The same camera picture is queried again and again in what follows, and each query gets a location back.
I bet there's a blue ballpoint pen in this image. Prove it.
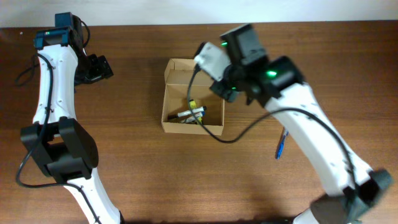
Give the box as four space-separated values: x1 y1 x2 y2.
275 128 289 160

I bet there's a black whiteboard marker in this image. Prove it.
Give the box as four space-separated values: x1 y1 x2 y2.
167 106 207 120

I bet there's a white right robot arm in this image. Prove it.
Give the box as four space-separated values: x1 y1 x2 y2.
195 24 393 223

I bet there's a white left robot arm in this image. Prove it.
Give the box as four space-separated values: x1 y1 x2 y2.
16 12 124 223

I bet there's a yellow highlighter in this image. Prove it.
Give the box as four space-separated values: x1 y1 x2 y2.
189 99 203 124

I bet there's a brown cardboard box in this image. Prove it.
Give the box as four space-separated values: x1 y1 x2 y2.
161 58 225 136

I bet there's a blue whiteboard marker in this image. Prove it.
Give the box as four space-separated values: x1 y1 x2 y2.
180 111 205 124

